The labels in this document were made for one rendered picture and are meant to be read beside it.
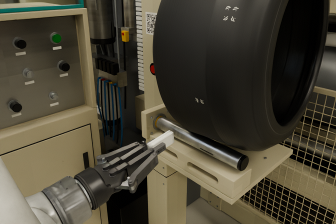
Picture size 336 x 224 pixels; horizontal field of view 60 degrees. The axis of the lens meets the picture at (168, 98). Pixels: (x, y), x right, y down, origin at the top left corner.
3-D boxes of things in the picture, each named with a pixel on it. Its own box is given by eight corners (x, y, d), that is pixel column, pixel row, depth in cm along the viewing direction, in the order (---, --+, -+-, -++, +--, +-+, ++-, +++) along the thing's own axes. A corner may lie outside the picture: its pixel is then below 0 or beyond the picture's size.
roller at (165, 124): (164, 123, 104) (155, 129, 102) (162, 113, 102) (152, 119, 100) (249, 165, 81) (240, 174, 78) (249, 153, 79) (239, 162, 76)
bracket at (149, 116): (141, 136, 102) (140, 111, 98) (213, 105, 127) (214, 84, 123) (147, 140, 99) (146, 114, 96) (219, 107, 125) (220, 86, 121)
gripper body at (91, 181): (88, 190, 50) (131, 163, 56) (66, 169, 56) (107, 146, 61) (98, 220, 54) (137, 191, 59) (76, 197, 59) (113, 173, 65)
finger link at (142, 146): (108, 183, 59) (104, 180, 60) (149, 155, 66) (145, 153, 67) (104, 169, 58) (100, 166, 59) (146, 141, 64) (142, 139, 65)
